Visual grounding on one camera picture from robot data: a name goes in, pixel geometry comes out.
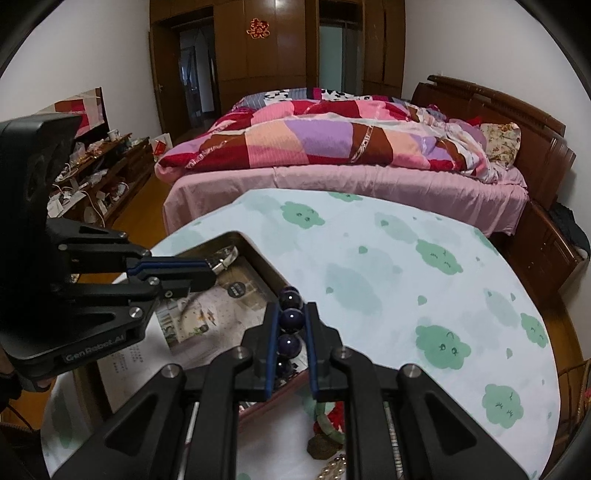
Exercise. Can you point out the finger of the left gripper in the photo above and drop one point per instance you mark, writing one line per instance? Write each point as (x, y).
(178, 284)
(155, 266)

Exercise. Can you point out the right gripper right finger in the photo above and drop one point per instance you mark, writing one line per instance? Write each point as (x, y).
(399, 423)

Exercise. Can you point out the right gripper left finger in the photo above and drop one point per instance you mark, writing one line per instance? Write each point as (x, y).
(183, 419)

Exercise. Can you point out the silver bangle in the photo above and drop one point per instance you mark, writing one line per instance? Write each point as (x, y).
(222, 259)

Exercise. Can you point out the pink metal tin box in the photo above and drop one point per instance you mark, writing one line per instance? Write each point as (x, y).
(94, 405)

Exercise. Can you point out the paper leaflets in tin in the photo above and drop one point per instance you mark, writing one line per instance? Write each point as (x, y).
(189, 331)

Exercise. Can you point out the wooden tv cabinet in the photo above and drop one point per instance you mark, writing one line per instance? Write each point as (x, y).
(97, 182)

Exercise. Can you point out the red white gift bag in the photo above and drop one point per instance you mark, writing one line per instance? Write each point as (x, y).
(160, 145)

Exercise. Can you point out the television with reflection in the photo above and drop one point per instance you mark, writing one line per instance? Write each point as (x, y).
(90, 107)

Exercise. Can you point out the patchwork quilt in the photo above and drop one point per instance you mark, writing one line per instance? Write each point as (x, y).
(303, 127)

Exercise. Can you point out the dark wooden wardrobe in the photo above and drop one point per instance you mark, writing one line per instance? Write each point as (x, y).
(203, 61)

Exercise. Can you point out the wooden nightstand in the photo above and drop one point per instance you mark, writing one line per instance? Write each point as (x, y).
(543, 258)

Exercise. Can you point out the pink bed sheet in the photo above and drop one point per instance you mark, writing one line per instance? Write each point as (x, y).
(490, 207)

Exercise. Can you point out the dark clothes on nightstand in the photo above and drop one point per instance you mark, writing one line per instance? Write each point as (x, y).
(564, 219)

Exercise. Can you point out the red double happiness decal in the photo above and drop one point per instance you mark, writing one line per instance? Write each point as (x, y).
(258, 29)

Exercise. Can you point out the floral pillow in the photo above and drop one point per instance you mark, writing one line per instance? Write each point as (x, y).
(503, 142)

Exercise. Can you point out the wooden headboard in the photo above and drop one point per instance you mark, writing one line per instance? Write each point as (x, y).
(544, 158)

